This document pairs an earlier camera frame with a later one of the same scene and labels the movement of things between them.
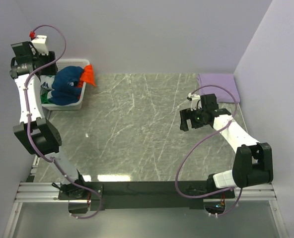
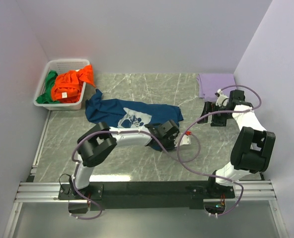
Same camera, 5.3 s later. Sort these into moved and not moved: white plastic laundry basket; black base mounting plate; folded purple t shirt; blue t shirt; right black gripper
Moved: blue t shirt; right black gripper
Not moved: folded purple t shirt; white plastic laundry basket; black base mounting plate
